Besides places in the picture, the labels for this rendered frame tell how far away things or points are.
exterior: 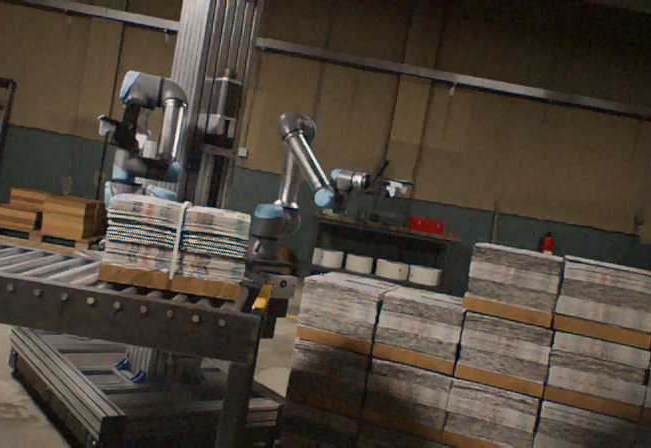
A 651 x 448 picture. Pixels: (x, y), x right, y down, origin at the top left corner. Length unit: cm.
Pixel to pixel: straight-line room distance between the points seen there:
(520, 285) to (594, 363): 33
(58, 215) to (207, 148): 574
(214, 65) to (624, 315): 182
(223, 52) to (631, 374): 195
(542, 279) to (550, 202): 726
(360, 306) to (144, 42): 740
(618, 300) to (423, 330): 63
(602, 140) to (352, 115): 331
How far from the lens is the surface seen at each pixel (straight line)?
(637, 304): 237
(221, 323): 174
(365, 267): 856
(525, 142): 951
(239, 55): 302
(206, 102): 293
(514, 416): 242
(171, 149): 248
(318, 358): 251
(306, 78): 917
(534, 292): 236
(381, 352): 245
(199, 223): 187
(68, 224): 843
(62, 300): 182
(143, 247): 190
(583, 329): 237
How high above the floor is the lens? 113
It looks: 3 degrees down
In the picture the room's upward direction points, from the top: 10 degrees clockwise
